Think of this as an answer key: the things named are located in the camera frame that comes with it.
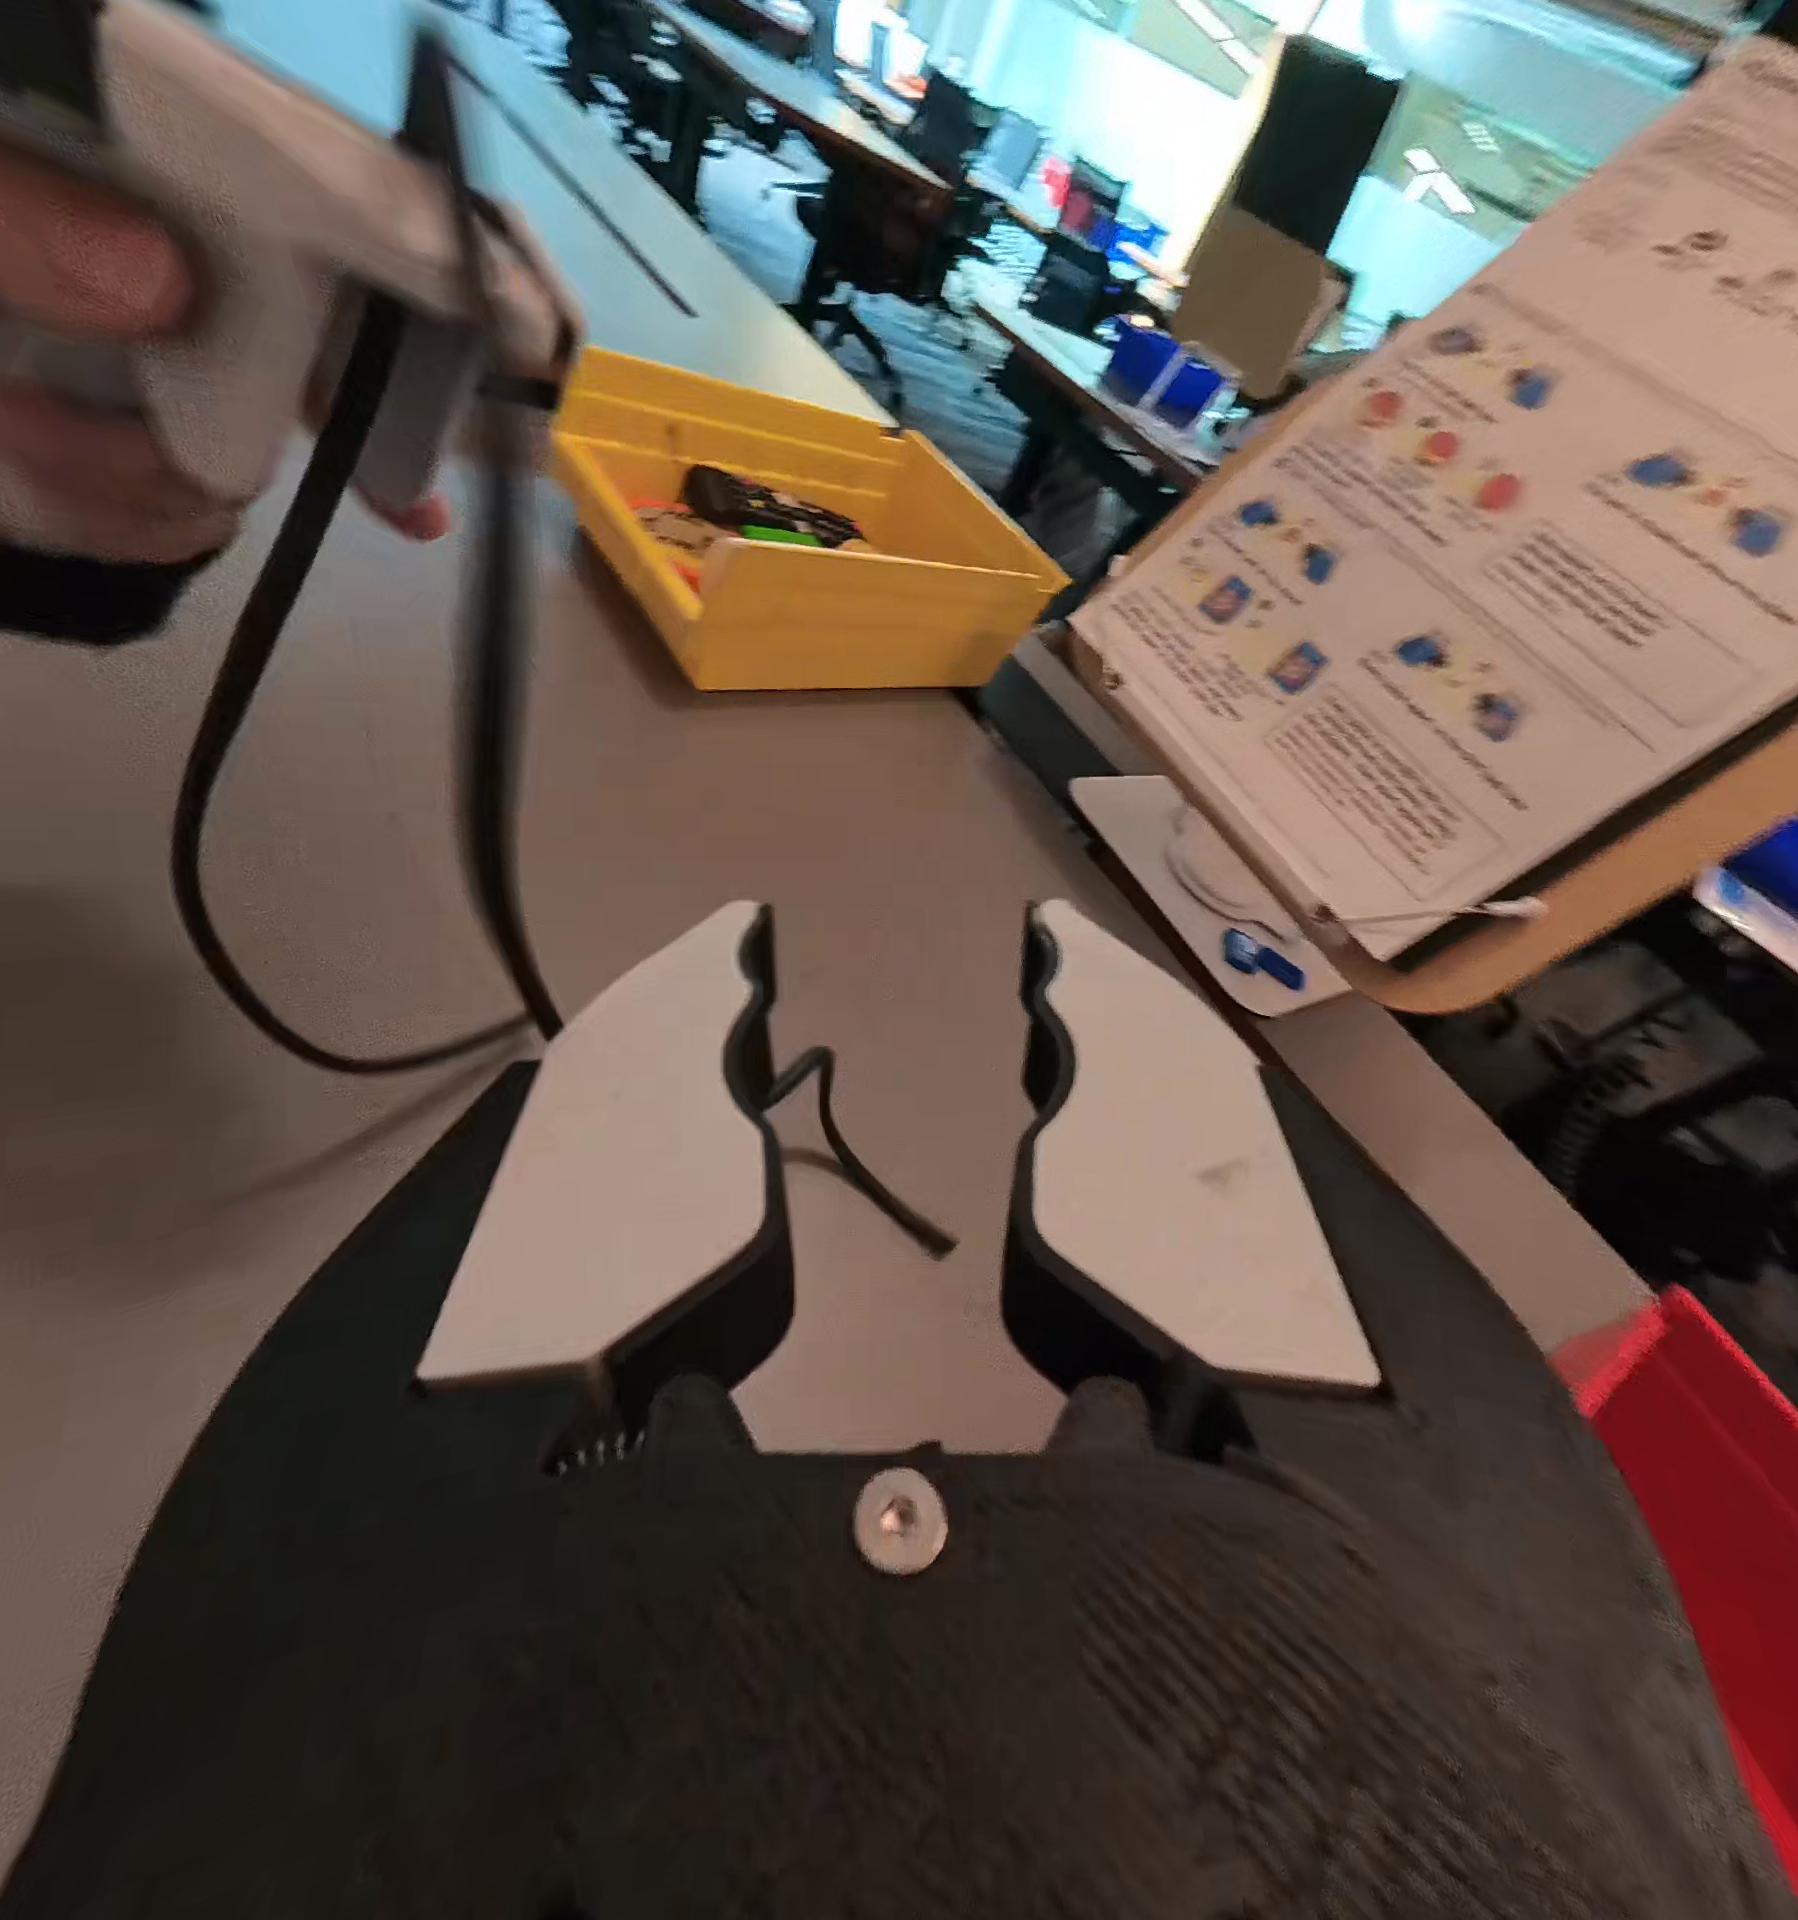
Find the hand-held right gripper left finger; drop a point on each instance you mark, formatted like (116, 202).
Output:
(600, 1201)

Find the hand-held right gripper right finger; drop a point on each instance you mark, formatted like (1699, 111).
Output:
(1184, 1201)

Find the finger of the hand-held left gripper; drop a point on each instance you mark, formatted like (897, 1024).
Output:
(225, 377)
(301, 150)

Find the yellow plastic bin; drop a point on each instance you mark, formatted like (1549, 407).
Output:
(840, 617)

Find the red plastic bin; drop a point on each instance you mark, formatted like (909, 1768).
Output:
(1740, 1561)

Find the person's left hand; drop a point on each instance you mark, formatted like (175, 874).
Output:
(44, 241)

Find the small blue plastic piece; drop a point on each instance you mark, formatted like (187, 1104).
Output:
(1260, 960)

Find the white round disc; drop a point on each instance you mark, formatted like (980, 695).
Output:
(1215, 887)

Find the black remote control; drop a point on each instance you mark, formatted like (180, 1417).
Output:
(750, 503)

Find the wood-edged work table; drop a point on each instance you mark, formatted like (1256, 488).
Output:
(1065, 407)

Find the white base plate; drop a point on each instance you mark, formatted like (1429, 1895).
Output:
(1140, 840)

